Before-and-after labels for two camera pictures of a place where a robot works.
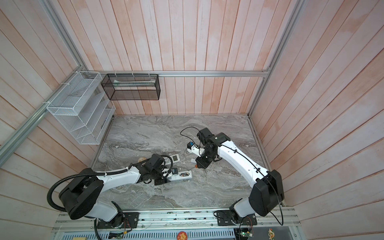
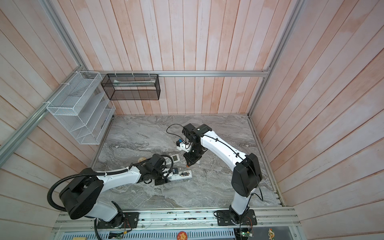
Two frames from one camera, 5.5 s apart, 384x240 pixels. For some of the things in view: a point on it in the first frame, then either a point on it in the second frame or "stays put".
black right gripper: (202, 164) → (191, 160)
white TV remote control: (181, 175) stays put
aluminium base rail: (184, 220) stays put
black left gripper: (162, 181) stays put
